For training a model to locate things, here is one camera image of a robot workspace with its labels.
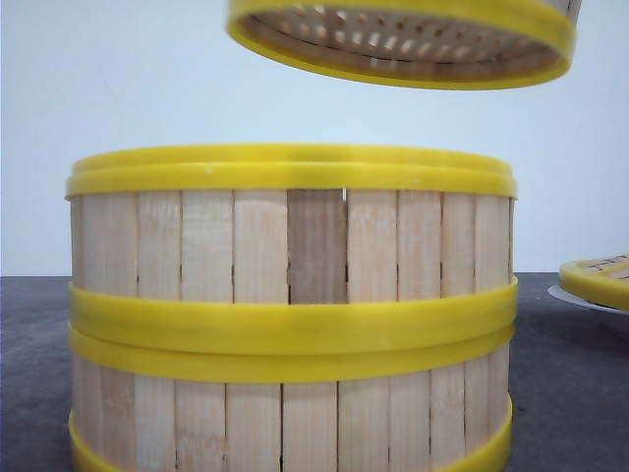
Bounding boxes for bamboo steamer basket dark slat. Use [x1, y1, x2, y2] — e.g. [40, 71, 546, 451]
[67, 144, 517, 371]

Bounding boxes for bamboo steamer basket yellow rims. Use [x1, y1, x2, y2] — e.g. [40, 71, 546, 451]
[227, 0, 581, 90]

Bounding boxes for woven bamboo steamer lid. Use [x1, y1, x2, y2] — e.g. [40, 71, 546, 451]
[559, 254, 629, 312]

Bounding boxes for bottom bamboo steamer basket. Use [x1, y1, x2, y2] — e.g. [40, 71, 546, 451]
[69, 329, 512, 471]

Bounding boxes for white plate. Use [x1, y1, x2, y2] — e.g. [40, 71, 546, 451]
[547, 284, 628, 315]

